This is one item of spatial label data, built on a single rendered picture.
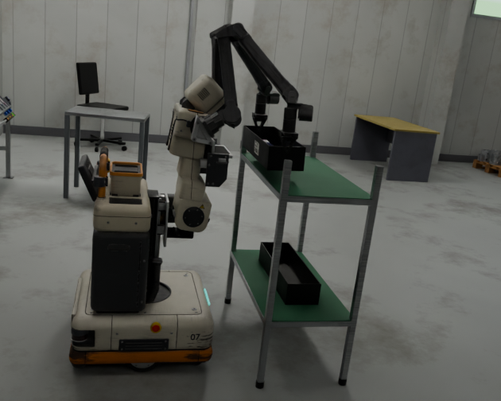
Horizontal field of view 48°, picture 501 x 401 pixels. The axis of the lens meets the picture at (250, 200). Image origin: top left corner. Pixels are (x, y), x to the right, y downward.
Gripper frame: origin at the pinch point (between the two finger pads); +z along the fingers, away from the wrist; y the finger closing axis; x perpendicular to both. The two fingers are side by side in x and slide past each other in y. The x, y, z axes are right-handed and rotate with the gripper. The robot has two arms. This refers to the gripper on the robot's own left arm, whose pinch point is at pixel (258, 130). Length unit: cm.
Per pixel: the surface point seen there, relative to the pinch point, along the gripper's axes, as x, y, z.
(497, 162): -494, 453, 109
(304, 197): -5, -74, 16
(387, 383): -60, -74, 111
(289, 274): -19, -25, 75
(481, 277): -202, 57, 116
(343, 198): -23, -74, 16
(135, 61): 58, 527, 1
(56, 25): 162, 525, -40
